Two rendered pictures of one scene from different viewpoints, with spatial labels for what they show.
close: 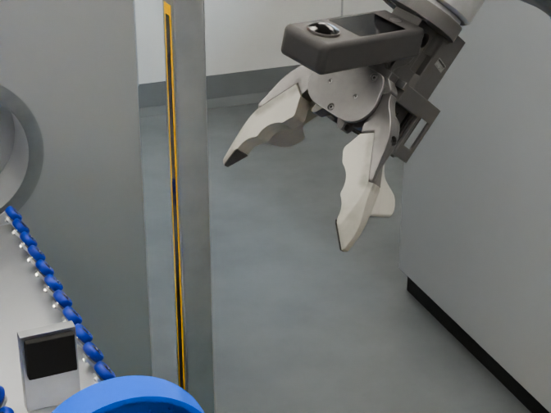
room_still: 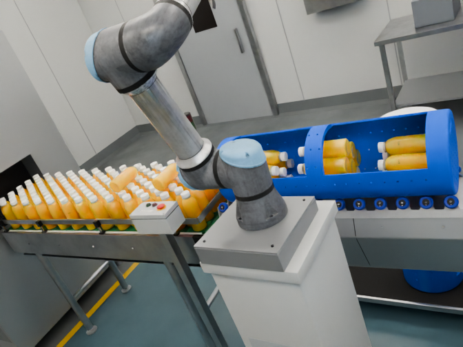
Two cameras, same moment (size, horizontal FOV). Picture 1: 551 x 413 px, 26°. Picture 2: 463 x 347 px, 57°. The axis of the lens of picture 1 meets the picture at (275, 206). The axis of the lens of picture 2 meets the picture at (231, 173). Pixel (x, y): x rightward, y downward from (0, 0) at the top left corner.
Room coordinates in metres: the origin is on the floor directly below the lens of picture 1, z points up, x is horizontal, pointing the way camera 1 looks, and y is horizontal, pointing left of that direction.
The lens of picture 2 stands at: (2.13, -0.97, 1.86)
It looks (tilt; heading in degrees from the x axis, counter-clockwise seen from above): 25 degrees down; 151
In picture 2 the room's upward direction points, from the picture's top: 21 degrees counter-clockwise
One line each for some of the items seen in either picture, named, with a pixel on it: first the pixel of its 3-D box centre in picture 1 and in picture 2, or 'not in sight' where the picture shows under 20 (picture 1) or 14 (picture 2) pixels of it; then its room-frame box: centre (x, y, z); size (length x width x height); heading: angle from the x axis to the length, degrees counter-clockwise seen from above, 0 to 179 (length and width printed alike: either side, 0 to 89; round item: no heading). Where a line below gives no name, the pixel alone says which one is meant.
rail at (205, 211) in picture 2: not in sight; (219, 194); (0.53, -0.17, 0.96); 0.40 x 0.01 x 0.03; 114
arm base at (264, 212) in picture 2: not in sight; (258, 201); (1.21, -0.41, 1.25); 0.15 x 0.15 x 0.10
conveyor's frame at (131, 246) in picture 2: not in sight; (143, 268); (-0.19, -0.49, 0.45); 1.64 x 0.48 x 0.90; 24
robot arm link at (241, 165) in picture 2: not in sight; (243, 165); (1.20, -0.40, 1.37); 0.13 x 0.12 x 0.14; 24
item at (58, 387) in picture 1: (50, 368); not in sight; (1.82, 0.40, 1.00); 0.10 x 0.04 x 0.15; 114
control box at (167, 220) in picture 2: not in sight; (157, 217); (0.53, -0.49, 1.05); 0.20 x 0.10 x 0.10; 24
